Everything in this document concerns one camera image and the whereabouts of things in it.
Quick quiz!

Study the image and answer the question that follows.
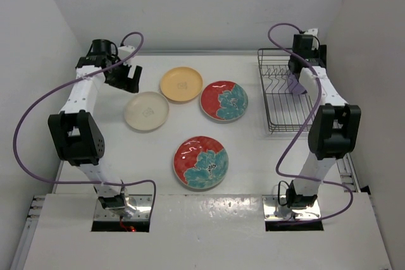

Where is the metal base plate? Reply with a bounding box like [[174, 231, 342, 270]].
[[94, 194, 153, 221], [262, 195, 321, 222]]

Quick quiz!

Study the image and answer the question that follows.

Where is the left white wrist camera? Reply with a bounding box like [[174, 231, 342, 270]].
[[118, 46, 136, 59]]

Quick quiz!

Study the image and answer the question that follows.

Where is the red floral plate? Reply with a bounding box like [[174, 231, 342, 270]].
[[173, 136, 229, 191], [200, 80, 249, 122]]

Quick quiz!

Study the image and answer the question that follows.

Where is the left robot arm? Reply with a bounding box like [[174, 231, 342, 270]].
[[47, 39, 142, 219]]

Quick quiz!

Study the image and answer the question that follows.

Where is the yellow plate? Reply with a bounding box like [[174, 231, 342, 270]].
[[159, 66, 203, 102]]

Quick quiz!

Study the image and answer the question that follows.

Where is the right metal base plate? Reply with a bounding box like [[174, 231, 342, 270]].
[[262, 195, 321, 222]]

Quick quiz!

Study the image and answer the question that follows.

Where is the cream plate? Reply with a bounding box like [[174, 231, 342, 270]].
[[123, 92, 170, 132]]

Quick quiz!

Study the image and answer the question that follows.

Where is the wire dish rack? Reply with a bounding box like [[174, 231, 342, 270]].
[[257, 48, 315, 135]]

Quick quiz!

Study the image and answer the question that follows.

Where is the black cable red tip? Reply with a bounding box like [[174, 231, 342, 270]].
[[119, 217, 137, 232]]

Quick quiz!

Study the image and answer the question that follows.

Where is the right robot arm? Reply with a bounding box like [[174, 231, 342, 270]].
[[278, 32, 361, 224]]

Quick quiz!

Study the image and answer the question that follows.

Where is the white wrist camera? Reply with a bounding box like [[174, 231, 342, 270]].
[[118, 46, 136, 59], [304, 28, 319, 36]]

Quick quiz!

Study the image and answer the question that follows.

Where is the purple plate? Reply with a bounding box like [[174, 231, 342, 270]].
[[287, 73, 307, 95]]

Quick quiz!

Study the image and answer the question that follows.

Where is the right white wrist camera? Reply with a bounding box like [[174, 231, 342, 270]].
[[304, 28, 319, 36]]

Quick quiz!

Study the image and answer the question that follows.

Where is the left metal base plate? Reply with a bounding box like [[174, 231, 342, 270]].
[[94, 194, 153, 221]]

